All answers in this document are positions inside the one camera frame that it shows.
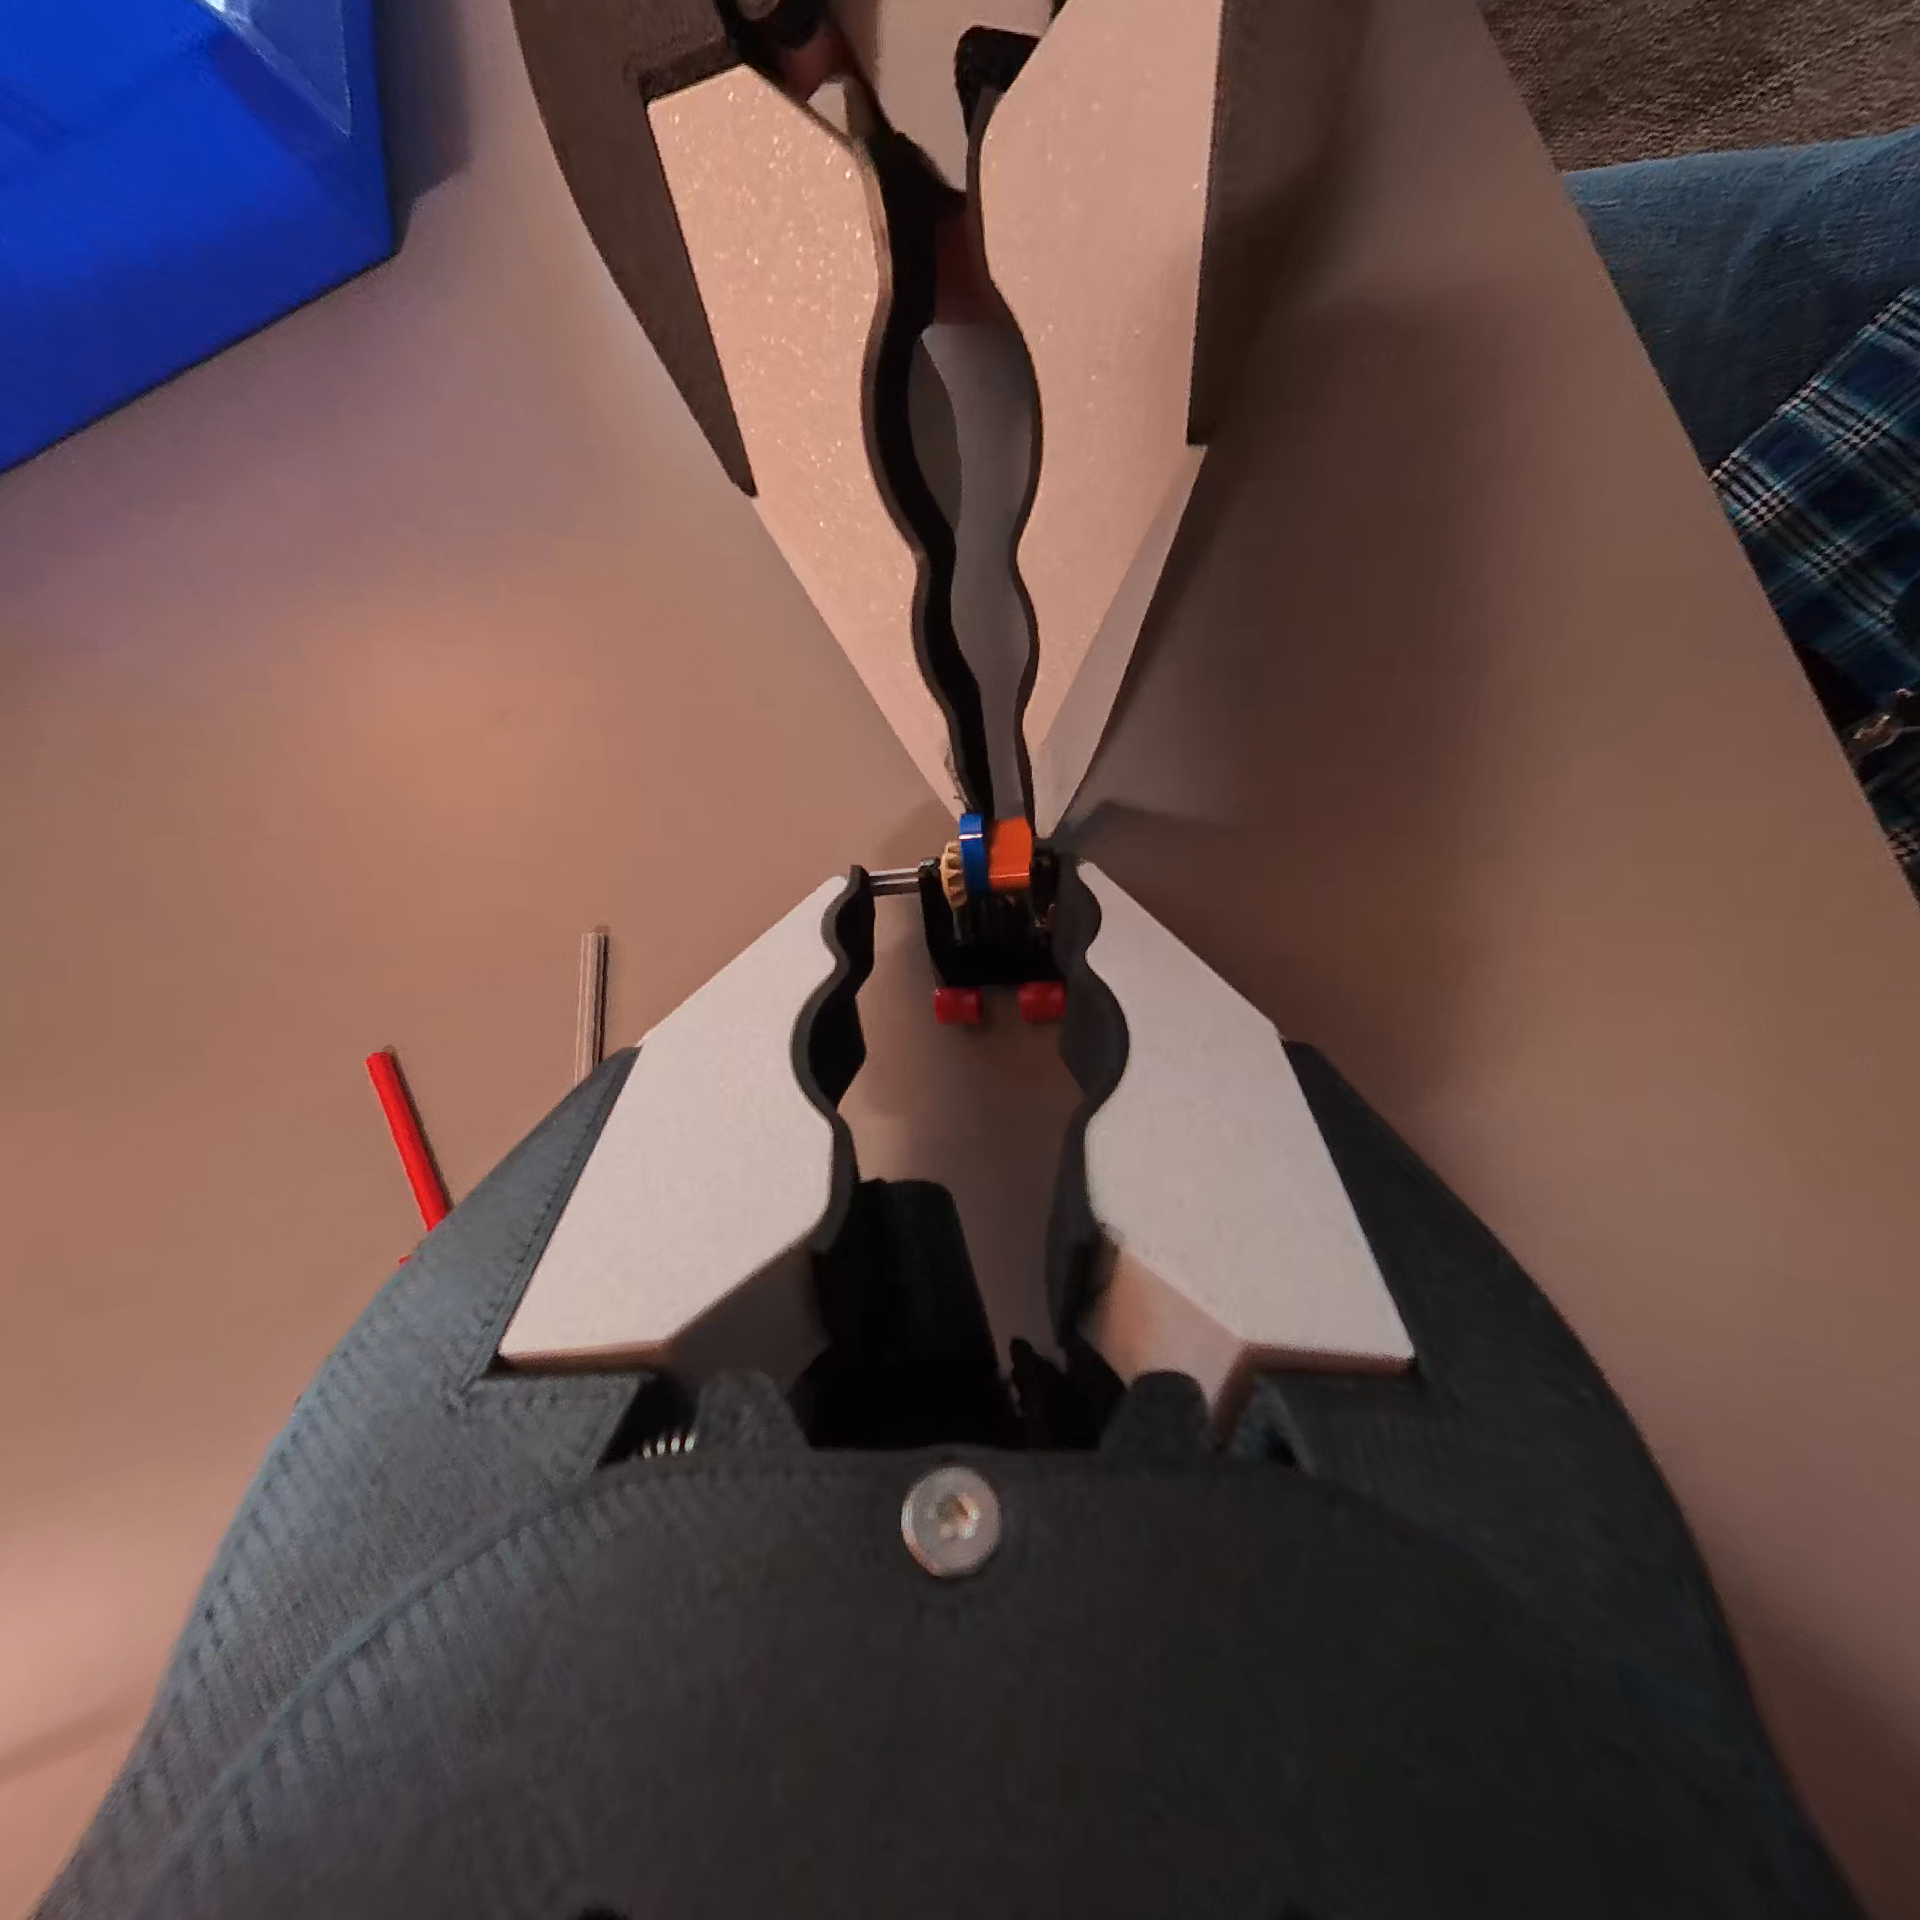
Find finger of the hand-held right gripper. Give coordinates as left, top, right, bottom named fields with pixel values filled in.
left=975, top=0, right=1221, bottom=841
left=642, top=71, right=1002, bottom=817

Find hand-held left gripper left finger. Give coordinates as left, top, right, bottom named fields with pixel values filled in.
left=498, top=868, right=881, bottom=1382

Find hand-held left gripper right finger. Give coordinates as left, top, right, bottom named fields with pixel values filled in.
left=1047, top=862, right=1420, bottom=1429

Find black lego gear assembly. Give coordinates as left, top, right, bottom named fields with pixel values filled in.
left=863, top=817, right=1070, bottom=1028

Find long red lego axle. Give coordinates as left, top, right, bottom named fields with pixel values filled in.
left=368, top=1047, right=452, bottom=1233

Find blue plastic bin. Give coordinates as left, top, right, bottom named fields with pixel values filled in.
left=0, top=0, right=393, bottom=475

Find person's blue jeans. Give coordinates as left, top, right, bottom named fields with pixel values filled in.
left=1559, top=125, right=1920, bottom=467

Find person's plaid shirt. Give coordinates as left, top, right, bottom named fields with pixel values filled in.
left=1707, top=284, right=1920, bottom=903

